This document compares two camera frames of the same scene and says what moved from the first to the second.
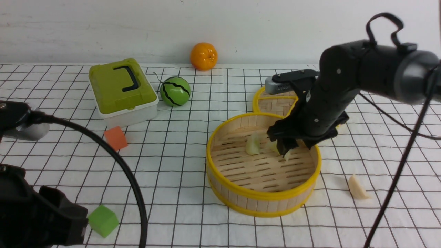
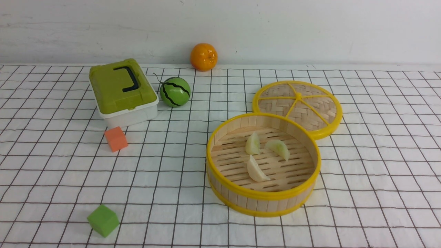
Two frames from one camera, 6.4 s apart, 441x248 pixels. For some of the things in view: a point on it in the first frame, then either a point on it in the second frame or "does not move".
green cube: x=103 y=221 does not move
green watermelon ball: x=175 y=91 does not move
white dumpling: x=357 y=189 -> x=254 y=172
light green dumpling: x=253 y=145 does not move
